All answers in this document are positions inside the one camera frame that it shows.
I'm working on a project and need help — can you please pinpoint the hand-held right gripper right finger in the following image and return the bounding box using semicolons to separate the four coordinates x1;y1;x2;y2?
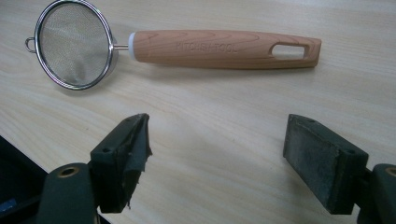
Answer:
282;113;370;216

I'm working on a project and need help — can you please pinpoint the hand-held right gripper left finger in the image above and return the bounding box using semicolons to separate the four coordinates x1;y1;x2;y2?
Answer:
89;113;153;215

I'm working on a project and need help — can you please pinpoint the wooden-handled metal mesh strainer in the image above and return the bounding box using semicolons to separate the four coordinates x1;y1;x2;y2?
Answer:
24;0;323;91

